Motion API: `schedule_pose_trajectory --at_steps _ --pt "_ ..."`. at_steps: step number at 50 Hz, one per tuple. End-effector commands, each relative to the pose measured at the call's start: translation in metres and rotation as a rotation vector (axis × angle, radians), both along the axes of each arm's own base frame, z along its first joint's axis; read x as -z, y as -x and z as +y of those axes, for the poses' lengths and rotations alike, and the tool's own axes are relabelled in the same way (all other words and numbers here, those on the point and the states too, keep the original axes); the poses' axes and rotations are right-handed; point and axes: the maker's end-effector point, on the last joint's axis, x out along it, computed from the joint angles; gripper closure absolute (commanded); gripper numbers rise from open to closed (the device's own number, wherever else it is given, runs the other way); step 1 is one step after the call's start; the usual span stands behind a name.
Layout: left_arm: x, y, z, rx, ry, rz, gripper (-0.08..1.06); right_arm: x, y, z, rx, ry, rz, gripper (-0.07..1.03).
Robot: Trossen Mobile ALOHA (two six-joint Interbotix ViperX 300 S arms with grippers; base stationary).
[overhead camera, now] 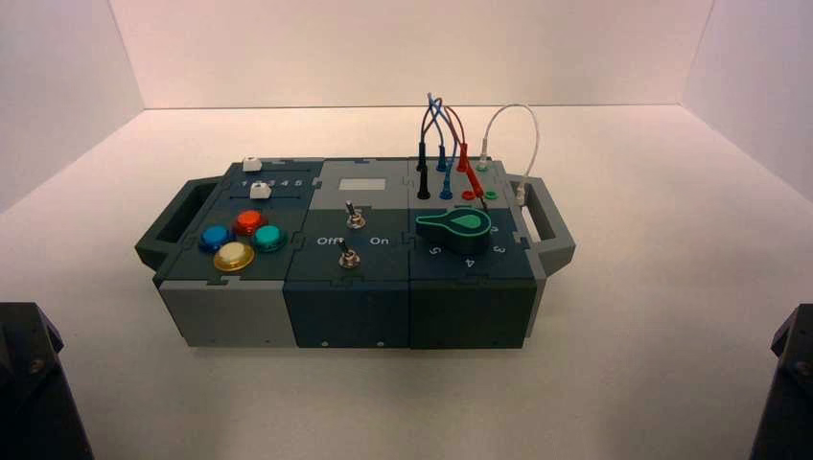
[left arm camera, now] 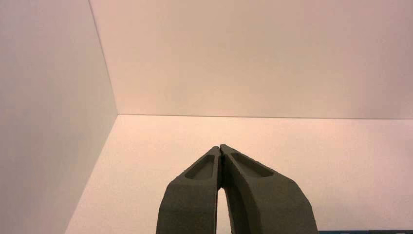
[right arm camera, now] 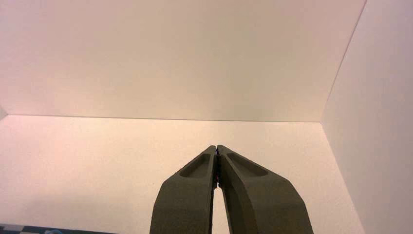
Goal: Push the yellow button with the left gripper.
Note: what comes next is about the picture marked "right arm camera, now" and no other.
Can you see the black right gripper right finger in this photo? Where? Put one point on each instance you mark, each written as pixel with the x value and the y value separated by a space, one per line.
pixel 258 203

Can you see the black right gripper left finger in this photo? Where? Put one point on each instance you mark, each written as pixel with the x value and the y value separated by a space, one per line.
pixel 184 206

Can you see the modular grey teal control box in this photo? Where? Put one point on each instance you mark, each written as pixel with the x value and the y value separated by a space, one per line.
pixel 32 230

